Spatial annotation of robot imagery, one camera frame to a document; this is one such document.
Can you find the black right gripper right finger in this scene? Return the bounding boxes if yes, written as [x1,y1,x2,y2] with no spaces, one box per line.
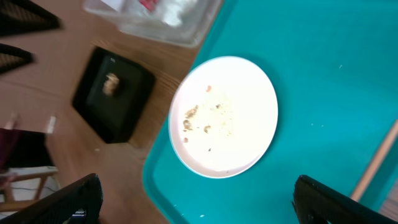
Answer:
[292,175,397,224]

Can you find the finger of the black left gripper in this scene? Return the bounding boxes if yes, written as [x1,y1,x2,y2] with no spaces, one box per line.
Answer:
[1,0,61,37]
[1,44,34,75]

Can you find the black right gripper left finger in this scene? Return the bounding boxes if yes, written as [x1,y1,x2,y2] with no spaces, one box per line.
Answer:
[1,173,103,224]

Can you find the brown food scrap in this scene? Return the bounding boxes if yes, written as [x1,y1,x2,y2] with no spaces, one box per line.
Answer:
[103,73,120,96]

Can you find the large white plate with crumbs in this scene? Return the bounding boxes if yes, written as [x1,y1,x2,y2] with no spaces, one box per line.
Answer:
[168,56,279,179]

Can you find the red snack wrapper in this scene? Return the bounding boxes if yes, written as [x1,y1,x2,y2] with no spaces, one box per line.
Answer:
[139,0,159,12]

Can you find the wooden chopstick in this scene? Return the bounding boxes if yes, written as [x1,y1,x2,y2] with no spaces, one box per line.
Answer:
[350,120,397,202]

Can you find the black tray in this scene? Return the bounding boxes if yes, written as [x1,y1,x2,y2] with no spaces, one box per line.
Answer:
[72,47,155,144]

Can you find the clear plastic bin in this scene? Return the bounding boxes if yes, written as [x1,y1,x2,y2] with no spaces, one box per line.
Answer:
[83,0,223,48]

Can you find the wooden chair frame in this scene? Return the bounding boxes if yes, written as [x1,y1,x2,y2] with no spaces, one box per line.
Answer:
[1,166,60,218]

